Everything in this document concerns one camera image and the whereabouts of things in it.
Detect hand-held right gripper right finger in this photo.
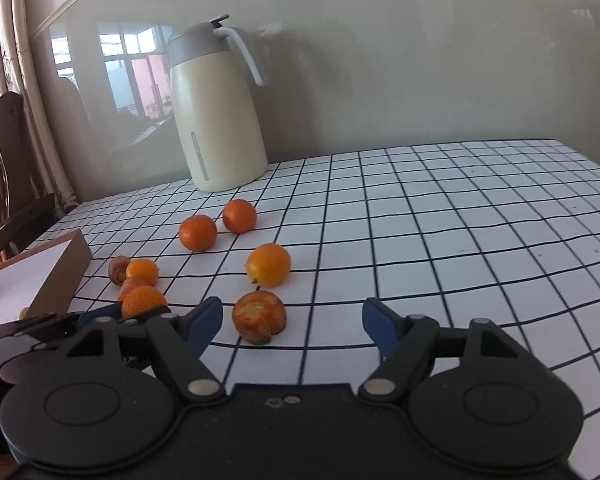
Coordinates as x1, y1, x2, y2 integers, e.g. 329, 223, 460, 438
357, 297, 551, 403

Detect orange fruit piece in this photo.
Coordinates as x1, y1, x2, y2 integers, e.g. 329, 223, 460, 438
118, 276, 153, 298

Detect checked tablecloth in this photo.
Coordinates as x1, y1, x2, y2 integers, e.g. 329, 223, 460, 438
30, 137, 600, 461

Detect small brown fruit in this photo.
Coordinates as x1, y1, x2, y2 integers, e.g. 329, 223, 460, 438
108, 255, 131, 286

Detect orange tangerine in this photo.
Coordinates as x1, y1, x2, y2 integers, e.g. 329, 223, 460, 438
222, 199, 258, 234
178, 214, 218, 252
121, 285, 168, 319
125, 258, 160, 285

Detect large yellow-orange orange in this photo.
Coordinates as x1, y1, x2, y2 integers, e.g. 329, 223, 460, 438
245, 243, 292, 288

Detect white tray brown rim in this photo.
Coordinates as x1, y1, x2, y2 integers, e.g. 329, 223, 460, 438
0, 229, 93, 328

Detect cream thermos jug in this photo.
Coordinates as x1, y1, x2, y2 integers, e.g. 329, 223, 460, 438
166, 14, 269, 193

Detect beige patterned curtain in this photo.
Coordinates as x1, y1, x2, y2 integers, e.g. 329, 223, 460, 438
0, 0, 78, 211

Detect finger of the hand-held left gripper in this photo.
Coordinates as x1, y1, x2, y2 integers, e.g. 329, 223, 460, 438
0, 304, 123, 348

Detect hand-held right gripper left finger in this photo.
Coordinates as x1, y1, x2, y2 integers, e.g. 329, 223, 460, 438
67, 297, 228, 402

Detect bruised brown-orange fruit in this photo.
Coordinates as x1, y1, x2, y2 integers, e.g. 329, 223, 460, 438
232, 290, 285, 346

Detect wooden sofa with woven cushions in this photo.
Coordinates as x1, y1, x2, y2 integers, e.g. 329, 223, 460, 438
0, 91, 56, 273

